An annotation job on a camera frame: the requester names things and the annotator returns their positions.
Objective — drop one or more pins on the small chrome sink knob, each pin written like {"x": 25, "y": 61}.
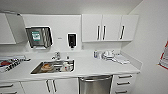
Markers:
{"x": 68, "y": 58}

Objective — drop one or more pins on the stack of white plates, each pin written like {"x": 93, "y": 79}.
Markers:
{"x": 108, "y": 55}

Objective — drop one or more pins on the chrome faucet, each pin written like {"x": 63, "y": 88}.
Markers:
{"x": 56, "y": 56}

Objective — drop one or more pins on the stainless steel sink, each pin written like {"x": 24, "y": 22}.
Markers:
{"x": 58, "y": 71}

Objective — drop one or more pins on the stainless steel dishwasher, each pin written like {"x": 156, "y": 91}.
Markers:
{"x": 95, "y": 86}

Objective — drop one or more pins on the black soap dispenser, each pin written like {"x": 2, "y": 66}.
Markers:
{"x": 72, "y": 40}

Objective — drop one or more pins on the small wall label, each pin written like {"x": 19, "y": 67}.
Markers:
{"x": 59, "y": 38}

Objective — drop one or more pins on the bowl with orange food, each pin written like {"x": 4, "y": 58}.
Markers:
{"x": 46, "y": 67}

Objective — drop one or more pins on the white cloth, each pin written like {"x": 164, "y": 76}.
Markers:
{"x": 121, "y": 60}

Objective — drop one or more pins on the white three-door wall cabinet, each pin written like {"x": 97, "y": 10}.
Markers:
{"x": 110, "y": 27}

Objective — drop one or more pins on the white narrow drawer cabinet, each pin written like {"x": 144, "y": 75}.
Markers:
{"x": 125, "y": 84}

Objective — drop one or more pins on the steel paper towel dispenser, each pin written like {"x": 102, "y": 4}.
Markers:
{"x": 38, "y": 37}

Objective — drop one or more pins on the white cup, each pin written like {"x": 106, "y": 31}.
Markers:
{"x": 67, "y": 66}

